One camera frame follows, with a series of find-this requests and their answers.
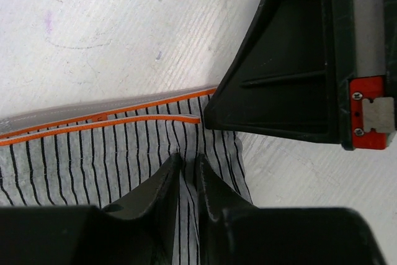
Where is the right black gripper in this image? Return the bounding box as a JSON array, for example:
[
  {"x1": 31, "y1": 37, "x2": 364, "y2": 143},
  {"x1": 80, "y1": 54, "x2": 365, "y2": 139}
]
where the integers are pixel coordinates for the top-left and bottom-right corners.
[{"x1": 204, "y1": 0, "x2": 396, "y2": 150}]

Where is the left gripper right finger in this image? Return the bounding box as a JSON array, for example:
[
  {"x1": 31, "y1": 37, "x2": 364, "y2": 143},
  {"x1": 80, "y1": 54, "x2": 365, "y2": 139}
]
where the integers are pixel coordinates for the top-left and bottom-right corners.
[{"x1": 195, "y1": 155, "x2": 386, "y2": 264}]

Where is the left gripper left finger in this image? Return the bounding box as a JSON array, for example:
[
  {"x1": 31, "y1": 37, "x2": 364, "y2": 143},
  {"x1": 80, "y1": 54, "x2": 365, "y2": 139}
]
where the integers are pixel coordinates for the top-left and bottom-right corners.
[{"x1": 1, "y1": 153, "x2": 182, "y2": 264}]

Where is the grey striped underwear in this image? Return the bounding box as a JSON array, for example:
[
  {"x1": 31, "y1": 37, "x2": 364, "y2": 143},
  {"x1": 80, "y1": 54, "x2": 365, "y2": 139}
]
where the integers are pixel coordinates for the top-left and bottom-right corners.
[{"x1": 1, "y1": 88, "x2": 251, "y2": 264}]

